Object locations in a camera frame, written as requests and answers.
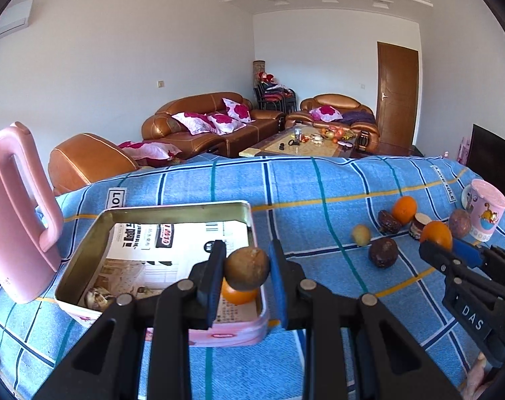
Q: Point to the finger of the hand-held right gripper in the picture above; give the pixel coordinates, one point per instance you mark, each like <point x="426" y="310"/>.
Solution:
<point x="469" y="252"/>
<point x="437" y="256"/>

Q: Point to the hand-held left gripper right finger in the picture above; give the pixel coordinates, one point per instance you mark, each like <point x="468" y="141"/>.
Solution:
<point x="279" y="287"/>

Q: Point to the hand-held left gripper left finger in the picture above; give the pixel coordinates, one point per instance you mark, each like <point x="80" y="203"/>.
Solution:
<point x="212" y="287"/>

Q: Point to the orange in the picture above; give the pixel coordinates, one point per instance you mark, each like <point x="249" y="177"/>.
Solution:
<point x="437" y="233"/>
<point x="404" y="209"/>
<point x="237" y="296"/>

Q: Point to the pinkish purple passion fruit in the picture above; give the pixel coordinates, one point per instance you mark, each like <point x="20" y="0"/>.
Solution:
<point x="460" y="224"/>

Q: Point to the brown and white round item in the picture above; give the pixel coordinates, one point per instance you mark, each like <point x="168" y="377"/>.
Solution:
<point x="420" y="225"/>

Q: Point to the brown round fruit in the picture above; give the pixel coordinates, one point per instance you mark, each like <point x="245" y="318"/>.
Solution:
<point x="247" y="268"/>

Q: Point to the smooth dark passion fruit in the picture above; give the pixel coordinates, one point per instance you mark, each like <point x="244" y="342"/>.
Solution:
<point x="383" y="253"/>

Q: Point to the wrinkled dark passion fruit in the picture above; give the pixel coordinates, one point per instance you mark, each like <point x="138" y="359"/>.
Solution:
<point x="389" y="221"/>

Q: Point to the small yellow-green fruit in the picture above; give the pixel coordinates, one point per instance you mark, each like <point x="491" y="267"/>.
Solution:
<point x="361" y="235"/>

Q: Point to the pink tin box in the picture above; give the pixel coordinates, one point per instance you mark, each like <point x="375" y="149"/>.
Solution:
<point x="81" y="258"/>

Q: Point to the person's right hand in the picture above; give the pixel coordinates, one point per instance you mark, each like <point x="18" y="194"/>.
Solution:
<point x="477" y="383"/>

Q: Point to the pink cartoon mug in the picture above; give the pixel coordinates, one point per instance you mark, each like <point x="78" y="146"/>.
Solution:
<point x="485" y="210"/>

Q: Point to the newspaper sheet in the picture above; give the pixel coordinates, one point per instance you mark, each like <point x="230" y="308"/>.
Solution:
<point x="152" y="258"/>

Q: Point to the blue plaid blanket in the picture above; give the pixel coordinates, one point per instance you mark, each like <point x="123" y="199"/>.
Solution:
<point x="319" y="200"/>

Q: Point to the black television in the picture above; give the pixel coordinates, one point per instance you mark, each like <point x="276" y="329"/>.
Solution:
<point x="492" y="158"/>

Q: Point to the wooden coffee table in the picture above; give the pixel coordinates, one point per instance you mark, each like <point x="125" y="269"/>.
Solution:
<point x="310" y="146"/>

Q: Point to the pink floral cloth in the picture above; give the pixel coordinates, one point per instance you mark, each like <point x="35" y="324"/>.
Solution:
<point x="148" y="150"/>

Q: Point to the glass jar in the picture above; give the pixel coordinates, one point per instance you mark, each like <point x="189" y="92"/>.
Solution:
<point x="297" y="134"/>

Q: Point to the pile of table fruit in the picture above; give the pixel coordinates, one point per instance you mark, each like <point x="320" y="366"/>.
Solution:
<point x="337" y="134"/>

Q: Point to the long brown leather sofa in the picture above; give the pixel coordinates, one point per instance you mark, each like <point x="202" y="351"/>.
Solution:
<point x="256" y="129"/>

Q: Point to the purple blanket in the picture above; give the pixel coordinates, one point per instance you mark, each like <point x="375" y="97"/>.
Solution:
<point x="358" y="116"/>

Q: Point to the pink floral pillow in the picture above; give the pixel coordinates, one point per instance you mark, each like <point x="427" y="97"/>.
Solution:
<point x="226" y="123"/>
<point x="237" y="110"/>
<point x="192" y="123"/>
<point x="326" y="113"/>

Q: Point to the brown wooden door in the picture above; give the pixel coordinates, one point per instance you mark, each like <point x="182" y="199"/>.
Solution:
<point x="396" y="96"/>

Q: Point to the brown leather armchair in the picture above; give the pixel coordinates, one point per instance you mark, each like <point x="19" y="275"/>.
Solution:
<point x="90" y="158"/>

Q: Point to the brown leather loveseat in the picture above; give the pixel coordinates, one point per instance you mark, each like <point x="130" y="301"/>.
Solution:
<point x="335" y="101"/>

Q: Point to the stack of dark chairs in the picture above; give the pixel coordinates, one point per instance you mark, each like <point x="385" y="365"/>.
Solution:
<point x="277" y="98"/>

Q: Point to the red plush toy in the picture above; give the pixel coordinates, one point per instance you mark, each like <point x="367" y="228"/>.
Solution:
<point x="265" y="77"/>

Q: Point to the pink kettle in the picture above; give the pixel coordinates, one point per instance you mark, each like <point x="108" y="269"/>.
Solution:
<point x="6" y="225"/>

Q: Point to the tall patterned vase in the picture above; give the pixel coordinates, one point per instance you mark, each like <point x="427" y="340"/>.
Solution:
<point x="258" y="68"/>

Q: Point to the white air conditioner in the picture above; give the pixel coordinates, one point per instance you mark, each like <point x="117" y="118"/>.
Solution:
<point x="8" y="23"/>

